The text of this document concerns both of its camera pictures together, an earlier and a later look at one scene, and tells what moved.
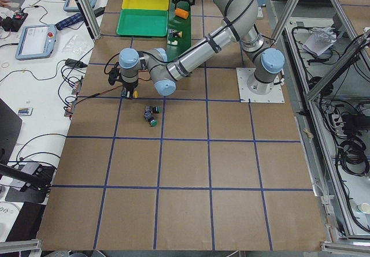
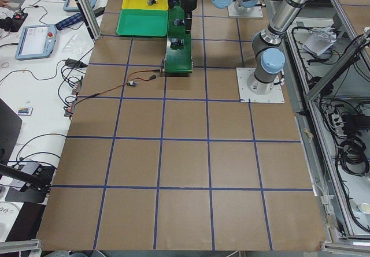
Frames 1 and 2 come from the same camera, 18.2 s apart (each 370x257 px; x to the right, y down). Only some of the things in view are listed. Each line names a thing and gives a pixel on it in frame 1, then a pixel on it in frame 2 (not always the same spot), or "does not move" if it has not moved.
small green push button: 150,110 -> 178,22
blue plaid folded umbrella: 76,18 does not move
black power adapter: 71,63 does not move
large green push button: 149,116 -> 175,41
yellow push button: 173,33 -> 150,2
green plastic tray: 143,22 does not move
